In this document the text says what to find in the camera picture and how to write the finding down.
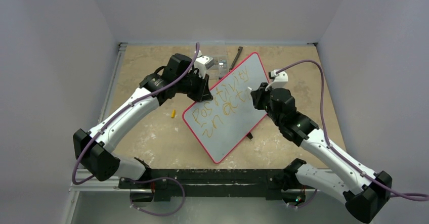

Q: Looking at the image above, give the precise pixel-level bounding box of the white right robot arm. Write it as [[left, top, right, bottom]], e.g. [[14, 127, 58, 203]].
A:
[[250, 83, 393, 223]]

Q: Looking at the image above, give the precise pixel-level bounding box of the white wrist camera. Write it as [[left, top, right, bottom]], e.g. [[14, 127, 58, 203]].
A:
[[265, 69, 289, 91], [193, 50, 215, 78]]

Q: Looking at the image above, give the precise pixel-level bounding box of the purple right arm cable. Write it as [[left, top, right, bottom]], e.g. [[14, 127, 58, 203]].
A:
[[275, 59, 429, 210]]

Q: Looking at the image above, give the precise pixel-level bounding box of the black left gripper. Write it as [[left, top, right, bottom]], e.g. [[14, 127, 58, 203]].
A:
[[177, 70, 211, 103]]

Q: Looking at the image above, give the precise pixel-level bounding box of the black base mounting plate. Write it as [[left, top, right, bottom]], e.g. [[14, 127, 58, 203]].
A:
[[118, 169, 306, 204]]

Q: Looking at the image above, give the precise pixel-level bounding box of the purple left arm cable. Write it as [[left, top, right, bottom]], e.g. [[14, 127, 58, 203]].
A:
[[71, 42, 202, 216]]

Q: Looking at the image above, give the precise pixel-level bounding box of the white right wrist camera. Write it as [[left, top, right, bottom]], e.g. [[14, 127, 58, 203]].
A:
[[265, 69, 289, 91]]

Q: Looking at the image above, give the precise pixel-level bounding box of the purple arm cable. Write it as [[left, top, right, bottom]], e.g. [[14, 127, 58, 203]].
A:
[[275, 59, 429, 210], [71, 42, 202, 216]]

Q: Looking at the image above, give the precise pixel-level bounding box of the black whiteboard stand clip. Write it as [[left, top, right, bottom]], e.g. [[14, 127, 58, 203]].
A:
[[246, 132, 253, 140]]

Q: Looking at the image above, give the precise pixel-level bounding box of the clear plastic marker holder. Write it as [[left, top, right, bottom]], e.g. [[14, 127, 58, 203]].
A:
[[207, 56, 229, 80]]

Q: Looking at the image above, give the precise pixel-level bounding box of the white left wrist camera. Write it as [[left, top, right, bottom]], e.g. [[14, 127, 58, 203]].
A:
[[193, 50, 215, 78]]

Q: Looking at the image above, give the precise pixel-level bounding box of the red framed whiteboard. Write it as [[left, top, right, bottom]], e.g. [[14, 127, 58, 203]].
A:
[[182, 52, 268, 164]]

